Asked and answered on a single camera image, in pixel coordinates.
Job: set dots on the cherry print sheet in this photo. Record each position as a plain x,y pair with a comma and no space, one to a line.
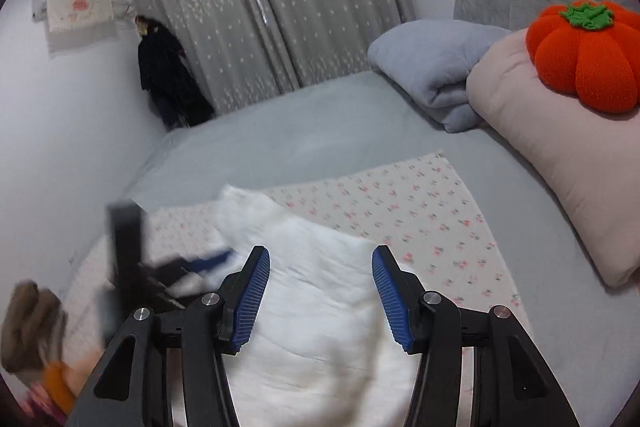
425,207

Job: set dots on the person's left forearm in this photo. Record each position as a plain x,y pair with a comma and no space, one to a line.
57,382

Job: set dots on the grey star print curtain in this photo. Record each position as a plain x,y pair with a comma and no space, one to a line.
300,7

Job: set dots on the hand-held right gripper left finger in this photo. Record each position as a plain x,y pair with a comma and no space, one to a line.
252,299

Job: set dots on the grey folded blanket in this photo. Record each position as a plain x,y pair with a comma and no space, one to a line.
430,57

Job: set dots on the pink pillow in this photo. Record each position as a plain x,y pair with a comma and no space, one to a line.
550,132

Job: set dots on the covered wall air conditioner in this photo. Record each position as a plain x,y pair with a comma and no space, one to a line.
75,7

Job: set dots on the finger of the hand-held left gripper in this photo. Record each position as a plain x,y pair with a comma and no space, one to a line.
170,292
205,262

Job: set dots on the white quilted hooded jacket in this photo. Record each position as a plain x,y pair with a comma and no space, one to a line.
320,317

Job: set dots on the orange pumpkin plush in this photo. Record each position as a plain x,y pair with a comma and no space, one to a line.
590,62

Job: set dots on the brown folded cloth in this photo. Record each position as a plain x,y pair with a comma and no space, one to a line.
30,322

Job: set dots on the dark hanging clothes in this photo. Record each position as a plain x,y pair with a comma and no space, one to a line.
160,62

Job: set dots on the grey bed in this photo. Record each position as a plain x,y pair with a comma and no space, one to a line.
300,132

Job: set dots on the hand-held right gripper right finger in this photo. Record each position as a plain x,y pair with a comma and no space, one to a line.
392,302

